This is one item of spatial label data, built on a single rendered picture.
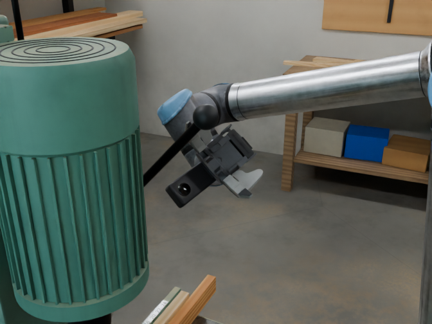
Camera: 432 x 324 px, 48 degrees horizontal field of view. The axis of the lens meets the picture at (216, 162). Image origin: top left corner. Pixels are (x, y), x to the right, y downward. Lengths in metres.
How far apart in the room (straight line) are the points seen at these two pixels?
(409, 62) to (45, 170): 0.68
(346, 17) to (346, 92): 2.75
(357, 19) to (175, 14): 1.45
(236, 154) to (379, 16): 2.93
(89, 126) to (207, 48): 3.62
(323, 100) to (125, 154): 0.56
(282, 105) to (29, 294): 0.65
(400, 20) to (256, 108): 2.68
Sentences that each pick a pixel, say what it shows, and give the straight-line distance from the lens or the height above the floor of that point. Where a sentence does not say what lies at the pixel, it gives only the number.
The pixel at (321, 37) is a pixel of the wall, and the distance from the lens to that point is 3.80.
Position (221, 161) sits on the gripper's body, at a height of 1.27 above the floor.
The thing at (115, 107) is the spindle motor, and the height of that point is 1.45.
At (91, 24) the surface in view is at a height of 1.11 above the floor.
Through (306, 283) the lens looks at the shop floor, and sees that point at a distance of 2.66.
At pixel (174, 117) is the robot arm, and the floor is 1.28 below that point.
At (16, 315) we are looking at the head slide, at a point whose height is 1.14.
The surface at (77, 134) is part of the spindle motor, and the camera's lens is 0.51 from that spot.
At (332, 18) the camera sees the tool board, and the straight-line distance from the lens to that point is 3.75.
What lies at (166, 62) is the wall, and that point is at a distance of 4.31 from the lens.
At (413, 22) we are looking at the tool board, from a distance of 3.69.
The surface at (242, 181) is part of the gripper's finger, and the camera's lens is 0.82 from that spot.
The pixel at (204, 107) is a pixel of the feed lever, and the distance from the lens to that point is 0.64.
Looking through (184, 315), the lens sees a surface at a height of 0.94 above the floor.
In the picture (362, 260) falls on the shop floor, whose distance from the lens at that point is 2.89.
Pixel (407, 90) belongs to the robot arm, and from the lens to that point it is 0.97.
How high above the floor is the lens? 1.61
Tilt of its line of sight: 24 degrees down
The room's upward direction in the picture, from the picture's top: straight up
